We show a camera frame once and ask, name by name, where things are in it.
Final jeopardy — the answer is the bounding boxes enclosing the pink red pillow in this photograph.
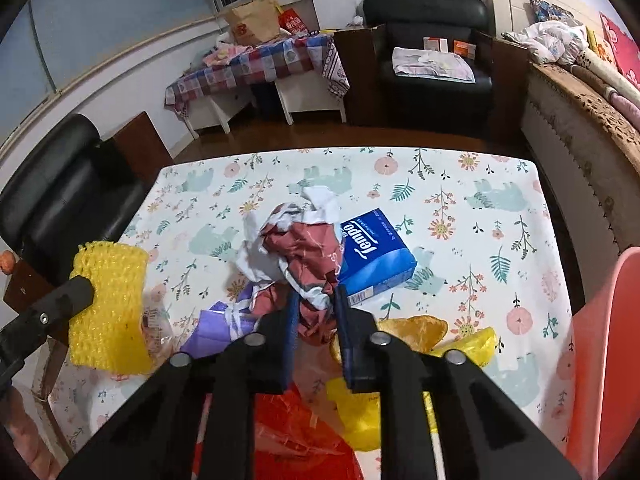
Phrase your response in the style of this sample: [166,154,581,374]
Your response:
[599,12,640,91]

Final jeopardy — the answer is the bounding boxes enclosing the yellow half-round peel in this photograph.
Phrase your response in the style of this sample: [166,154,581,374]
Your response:
[377,316,448,356]

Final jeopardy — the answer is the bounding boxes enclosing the dark floral pillow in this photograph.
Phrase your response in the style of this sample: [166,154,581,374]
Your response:
[528,0,576,23]

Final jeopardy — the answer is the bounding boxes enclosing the brown paper bag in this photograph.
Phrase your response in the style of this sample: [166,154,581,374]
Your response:
[224,0,283,45]

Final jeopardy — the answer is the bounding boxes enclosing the pink folded cloth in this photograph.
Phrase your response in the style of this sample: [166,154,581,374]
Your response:
[202,42,256,67]

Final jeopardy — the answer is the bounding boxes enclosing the clear plastic wrapper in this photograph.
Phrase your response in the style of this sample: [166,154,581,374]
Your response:
[140,305,176,361]

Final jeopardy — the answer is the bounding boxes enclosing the person's left hand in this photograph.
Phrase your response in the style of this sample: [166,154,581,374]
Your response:
[0,387,56,480]

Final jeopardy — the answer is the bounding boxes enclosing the bed with brown cover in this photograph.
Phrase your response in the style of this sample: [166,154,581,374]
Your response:
[520,62,640,301]

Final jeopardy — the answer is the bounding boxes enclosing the floral animal print tablecloth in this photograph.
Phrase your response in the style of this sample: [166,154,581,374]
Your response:
[47,146,576,480]

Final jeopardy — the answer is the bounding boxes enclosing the purple plastic bag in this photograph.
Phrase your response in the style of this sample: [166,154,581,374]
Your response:
[179,300,261,361]

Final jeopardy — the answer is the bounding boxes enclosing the red shopping bag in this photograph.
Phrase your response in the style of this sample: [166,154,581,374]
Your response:
[277,7,310,36]

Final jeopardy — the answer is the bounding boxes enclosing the pink plastic bin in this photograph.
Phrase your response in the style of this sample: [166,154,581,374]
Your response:
[565,246,640,480]

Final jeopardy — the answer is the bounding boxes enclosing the plaid tablecloth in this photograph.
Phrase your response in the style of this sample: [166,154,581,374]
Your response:
[165,32,351,116]

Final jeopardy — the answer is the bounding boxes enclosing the rolled blankets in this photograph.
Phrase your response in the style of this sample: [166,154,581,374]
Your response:
[575,50,640,126]

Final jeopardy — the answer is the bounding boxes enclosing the dark wooden side cabinet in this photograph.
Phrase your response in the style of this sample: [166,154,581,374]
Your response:
[332,22,388,126]
[472,30,531,136]

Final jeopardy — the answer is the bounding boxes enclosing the crumpled white quilt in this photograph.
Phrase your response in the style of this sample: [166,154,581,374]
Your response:
[502,20,591,66]

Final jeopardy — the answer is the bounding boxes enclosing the brown wooden board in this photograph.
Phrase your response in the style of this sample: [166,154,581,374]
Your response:
[112,110,173,181]

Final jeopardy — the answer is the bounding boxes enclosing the blue tissue box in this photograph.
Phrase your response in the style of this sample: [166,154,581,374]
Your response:
[339,207,418,307]

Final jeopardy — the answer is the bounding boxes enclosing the yellow plastic bag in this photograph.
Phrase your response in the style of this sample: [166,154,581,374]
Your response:
[326,326,501,453]

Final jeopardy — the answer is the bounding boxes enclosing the black leather chair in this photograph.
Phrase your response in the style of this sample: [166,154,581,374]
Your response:
[0,112,151,271]

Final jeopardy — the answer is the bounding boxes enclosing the pale folded cloth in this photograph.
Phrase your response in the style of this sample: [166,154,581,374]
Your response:
[391,46,476,83]

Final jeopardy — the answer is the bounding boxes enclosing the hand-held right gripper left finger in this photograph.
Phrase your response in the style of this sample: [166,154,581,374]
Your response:
[57,287,301,480]

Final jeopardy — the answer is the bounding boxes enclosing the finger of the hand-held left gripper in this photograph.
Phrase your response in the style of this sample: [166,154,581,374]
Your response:
[0,276,95,358]

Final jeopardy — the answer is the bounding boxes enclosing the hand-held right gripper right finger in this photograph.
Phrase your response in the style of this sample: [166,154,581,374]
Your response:
[334,285,583,480]

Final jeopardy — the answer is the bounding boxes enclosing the white low table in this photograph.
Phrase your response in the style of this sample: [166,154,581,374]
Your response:
[187,77,347,136]

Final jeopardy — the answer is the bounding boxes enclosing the yellow foam net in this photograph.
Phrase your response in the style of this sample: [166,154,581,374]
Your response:
[67,241,153,376]

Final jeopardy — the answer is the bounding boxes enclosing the wooden side table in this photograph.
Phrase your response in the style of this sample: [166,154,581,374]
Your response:
[2,257,68,346]

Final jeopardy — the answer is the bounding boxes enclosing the red white plastic bag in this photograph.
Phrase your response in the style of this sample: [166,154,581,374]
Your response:
[235,185,348,346]

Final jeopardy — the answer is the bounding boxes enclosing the black leather armchair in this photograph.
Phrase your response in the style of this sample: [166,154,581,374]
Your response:
[361,0,493,123]

